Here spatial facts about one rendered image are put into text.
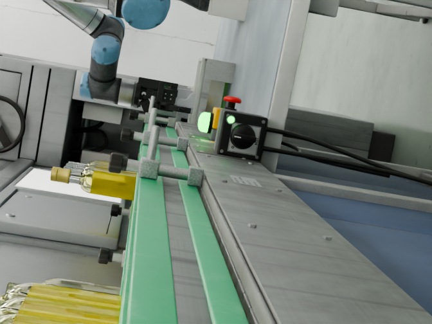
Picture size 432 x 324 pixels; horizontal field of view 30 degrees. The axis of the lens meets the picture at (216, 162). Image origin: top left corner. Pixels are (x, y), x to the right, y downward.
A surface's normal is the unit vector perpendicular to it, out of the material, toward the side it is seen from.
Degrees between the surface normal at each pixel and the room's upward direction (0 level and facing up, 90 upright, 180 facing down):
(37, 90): 90
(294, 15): 90
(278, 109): 90
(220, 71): 90
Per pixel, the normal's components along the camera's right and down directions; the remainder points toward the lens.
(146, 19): 0.10, 0.67
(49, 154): 0.08, 0.12
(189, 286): 0.18, -0.98
